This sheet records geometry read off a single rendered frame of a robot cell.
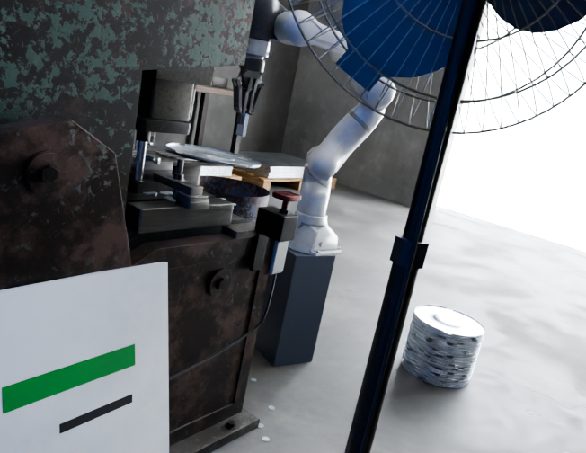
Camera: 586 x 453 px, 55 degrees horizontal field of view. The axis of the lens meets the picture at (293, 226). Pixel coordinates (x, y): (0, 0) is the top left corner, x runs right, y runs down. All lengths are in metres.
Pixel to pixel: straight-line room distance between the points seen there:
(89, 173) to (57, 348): 0.35
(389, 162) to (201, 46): 5.06
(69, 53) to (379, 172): 5.39
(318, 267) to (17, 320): 1.22
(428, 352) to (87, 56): 1.71
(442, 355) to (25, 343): 1.61
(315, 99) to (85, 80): 5.81
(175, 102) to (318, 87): 5.46
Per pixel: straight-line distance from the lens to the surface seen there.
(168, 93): 1.47
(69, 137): 1.12
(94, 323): 1.25
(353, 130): 2.01
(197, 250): 1.40
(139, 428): 1.42
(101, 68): 1.22
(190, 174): 1.61
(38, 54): 1.15
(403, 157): 6.22
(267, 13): 1.74
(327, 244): 2.12
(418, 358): 2.37
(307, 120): 6.95
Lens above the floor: 1.04
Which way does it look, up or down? 14 degrees down
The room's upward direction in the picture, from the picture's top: 11 degrees clockwise
